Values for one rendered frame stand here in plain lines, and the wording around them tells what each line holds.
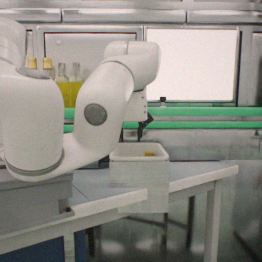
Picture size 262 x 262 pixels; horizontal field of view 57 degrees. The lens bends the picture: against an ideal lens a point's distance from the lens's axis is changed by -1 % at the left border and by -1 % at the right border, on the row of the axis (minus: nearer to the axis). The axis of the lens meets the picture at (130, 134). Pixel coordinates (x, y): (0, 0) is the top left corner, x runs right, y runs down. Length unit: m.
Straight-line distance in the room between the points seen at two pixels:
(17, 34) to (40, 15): 0.65
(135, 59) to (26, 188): 0.34
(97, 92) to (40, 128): 0.10
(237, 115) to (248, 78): 0.28
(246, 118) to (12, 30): 0.87
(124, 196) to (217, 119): 0.54
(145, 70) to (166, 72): 0.62
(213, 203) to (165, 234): 0.41
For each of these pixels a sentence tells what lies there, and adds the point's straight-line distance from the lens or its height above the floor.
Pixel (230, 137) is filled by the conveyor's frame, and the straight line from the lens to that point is 1.04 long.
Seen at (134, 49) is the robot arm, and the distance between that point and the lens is 0.61.
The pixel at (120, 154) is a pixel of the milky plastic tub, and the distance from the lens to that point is 0.90.
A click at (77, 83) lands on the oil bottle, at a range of 0.99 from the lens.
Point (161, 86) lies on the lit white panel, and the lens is 1.14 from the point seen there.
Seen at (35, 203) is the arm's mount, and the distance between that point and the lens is 0.54.
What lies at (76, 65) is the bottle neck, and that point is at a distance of 1.01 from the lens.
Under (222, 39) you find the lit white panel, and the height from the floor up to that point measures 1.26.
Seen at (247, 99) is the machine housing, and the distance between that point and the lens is 1.29.
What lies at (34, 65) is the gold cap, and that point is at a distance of 1.05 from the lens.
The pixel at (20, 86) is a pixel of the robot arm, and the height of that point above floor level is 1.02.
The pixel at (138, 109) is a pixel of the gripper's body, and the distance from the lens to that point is 0.73.
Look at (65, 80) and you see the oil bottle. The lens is 1.00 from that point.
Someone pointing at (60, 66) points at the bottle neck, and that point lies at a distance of 1.02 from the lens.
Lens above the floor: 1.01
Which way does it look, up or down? 9 degrees down
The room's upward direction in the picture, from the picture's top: straight up
